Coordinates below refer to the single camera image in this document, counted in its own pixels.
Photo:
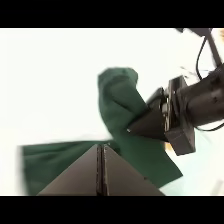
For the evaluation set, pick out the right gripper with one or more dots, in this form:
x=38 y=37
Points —
x=178 y=136

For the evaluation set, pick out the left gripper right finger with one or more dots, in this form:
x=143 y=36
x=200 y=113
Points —
x=126 y=176

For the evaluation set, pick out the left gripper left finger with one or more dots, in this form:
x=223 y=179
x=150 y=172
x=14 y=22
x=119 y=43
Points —
x=78 y=176

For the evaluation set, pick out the dark green T-shirt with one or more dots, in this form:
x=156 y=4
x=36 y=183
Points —
x=116 y=96

